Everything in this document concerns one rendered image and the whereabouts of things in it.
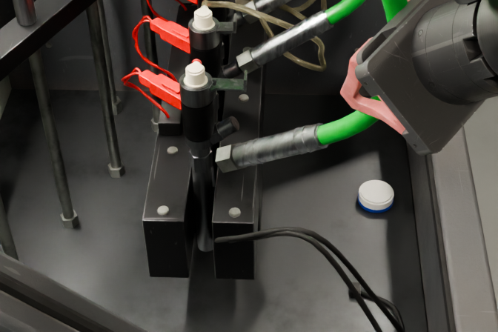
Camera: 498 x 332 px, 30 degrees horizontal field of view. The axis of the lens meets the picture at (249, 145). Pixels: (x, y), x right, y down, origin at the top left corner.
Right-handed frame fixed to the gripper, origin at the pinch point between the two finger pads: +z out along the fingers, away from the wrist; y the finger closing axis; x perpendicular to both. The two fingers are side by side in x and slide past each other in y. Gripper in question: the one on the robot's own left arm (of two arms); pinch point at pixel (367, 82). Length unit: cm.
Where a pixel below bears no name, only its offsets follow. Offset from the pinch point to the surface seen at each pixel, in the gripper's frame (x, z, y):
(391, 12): -3.6, -6.3, -0.4
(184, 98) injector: -4.8, 21.1, 2.2
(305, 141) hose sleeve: 1.1, 5.1, 3.7
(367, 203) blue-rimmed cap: 19.5, 37.0, -12.6
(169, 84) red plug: -6.2, 24.0, 1.2
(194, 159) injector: 0.4, 25.9, 3.3
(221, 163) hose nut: -0.4, 12.5, 6.6
